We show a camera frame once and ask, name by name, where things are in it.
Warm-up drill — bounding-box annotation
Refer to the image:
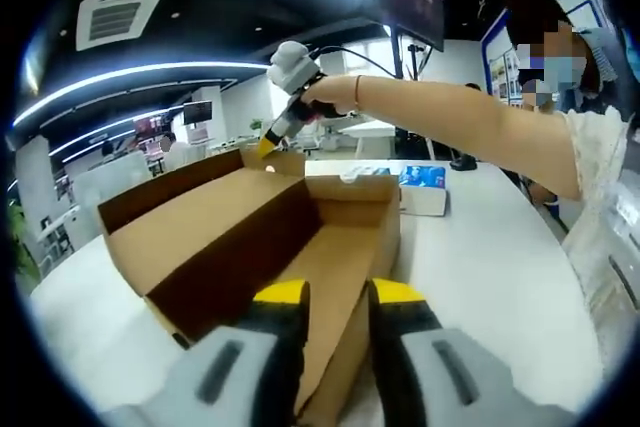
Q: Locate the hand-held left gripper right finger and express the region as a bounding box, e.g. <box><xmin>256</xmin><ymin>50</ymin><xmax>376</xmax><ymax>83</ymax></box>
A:
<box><xmin>368</xmin><ymin>276</ymin><xmax>561</xmax><ymax>427</ymax></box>

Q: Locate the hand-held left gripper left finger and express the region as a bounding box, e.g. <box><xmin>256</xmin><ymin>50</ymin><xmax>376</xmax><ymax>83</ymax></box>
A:
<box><xmin>112</xmin><ymin>276</ymin><xmax>311</xmax><ymax>427</ymax></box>

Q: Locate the brown cardboard shoe box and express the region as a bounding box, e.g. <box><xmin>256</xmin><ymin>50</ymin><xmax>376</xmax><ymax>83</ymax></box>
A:
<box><xmin>96</xmin><ymin>147</ymin><xmax>404</xmax><ymax>421</ymax></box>

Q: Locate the blue tissue pack soft item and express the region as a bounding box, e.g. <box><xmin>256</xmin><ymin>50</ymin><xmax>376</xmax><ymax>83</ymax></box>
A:
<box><xmin>398</xmin><ymin>164</ymin><xmax>450</xmax><ymax>218</ymax></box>

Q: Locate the person's right hand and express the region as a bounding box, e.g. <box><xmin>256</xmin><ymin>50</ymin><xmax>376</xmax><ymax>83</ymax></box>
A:
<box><xmin>299</xmin><ymin>74</ymin><xmax>362</xmax><ymax>118</ymax></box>

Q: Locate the black screen stand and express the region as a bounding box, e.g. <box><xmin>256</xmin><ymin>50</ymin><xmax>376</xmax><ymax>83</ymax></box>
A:
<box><xmin>392</xmin><ymin>29</ymin><xmax>407</xmax><ymax>79</ymax></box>

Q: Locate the white ceiling light strip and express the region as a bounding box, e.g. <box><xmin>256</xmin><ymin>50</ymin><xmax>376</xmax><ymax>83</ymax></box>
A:
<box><xmin>12</xmin><ymin>61</ymin><xmax>271</xmax><ymax>128</ymax></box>

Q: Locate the white mesh partition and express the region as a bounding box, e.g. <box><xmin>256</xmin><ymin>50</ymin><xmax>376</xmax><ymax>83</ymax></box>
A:
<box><xmin>74</xmin><ymin>154</ymin><xmax>151</xmax><ymax>191</ymax></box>

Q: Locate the white ceiling air vent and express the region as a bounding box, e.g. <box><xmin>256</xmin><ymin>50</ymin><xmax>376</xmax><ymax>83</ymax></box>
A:
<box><xmin>75</xmin><ymin>0</ymin><xmax>165</xmax><ymax>52</ymax></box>

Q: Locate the grey white chest device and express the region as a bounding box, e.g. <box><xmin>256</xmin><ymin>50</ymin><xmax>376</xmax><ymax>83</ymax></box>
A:
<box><xmin>599</xmin><ymin>181</ymin><xmax>640</xmax><ymax>308</ymax></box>

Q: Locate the person's head dark hair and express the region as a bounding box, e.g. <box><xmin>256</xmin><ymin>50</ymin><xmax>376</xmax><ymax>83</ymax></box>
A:
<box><xmin>504</xmin><ymin>0</ymin><xmax>609</xmax><ymax>113</ymax></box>

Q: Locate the potted green plant white pot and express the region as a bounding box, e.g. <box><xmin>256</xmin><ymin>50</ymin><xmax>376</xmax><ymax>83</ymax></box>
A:
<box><xmin>5</xmin><ymin>201</ymin><xmax>41</xmax><ymax>288</ymax></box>

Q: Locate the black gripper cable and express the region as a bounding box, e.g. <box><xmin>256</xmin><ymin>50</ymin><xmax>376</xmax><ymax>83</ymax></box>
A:
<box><xmin>307</xmin><ymin>45</ymin><xmax>401</xmax><ymax>81</ymax></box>

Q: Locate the black wall monitor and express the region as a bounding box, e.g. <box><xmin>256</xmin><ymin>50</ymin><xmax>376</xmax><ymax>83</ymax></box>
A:
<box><xmin>182</xmin><ymin>100</ymin><xmax>215</xmax><ymax>127</ymax></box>

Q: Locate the red picture wall screen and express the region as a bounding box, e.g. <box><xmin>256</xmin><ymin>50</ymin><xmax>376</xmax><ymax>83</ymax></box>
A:
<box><xmin>133</xmin><ymin>115</ymin><xmax>174</xmax><ymax>136</ymax></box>

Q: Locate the blue wall poster board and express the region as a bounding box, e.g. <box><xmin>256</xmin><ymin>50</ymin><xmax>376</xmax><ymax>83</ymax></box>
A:
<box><xmin>479</xmin><ymin>0</ymin><xmax>621</xmax><ymax>108</ymax></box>

